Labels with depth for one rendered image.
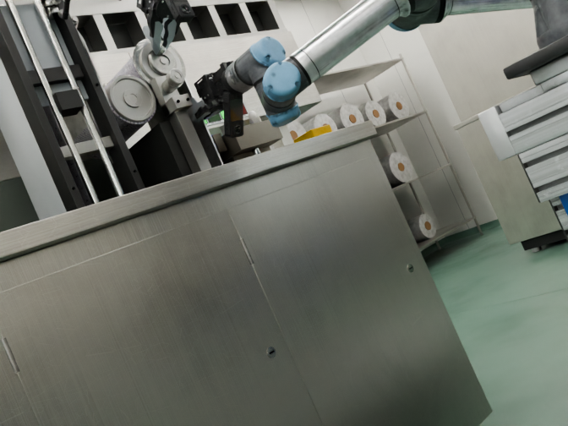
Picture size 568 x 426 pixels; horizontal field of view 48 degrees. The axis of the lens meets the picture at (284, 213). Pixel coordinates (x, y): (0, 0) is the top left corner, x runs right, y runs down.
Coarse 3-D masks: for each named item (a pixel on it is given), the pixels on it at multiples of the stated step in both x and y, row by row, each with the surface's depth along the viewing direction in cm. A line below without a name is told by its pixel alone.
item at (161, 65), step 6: (150, 54) 162; (162, 54) 164; (168, 54) 165; (150, 60) 161; (156, 60) 162; (162, 60) 163; (168, 60) 165; (174, 60) 166; (150, 66) 162; (156, 66) 162; (162, 66) 163; (168, 66) 164; (174, 66) 165; (156, 72) 162; (162, 72) 162; (168, 72) 163
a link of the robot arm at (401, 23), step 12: (444, 0) 148; (456, 0) 149; (468, 0) 150; (480, 0) 150; (492, 0) 150; (504, 0) 151; (516, 0) 151; (528, 0) 152; (420, 12) 145; (432, 12) 149; (444, 12) 149; (456, 12) 152; (468, 12) 153; (480, 12) 154; (396, 24) 153; (408, 24) 152; (420, 24) 153
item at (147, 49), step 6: (144, 48) 162; (150, 48) 164; (168, 48) 167; (144, 54) 162; (174, 54) 168; (144, 60) 161; (144, 66) 161; (180, 66) 168; (150, 72) 161; (150, 78) 162
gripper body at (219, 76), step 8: (224, 64) 155; (216, 72) 160; (224, 72) 154; (208, 80) 158; (216, 80) 158; (224, 80) 154; (200, 88) 161; (208, 88) 159; (216, 88) 159; (224, 88) 157; (200, 96) 162; (208, 96) 160; (216, 96) 159; (208, 104) 160; (216, 104) 159
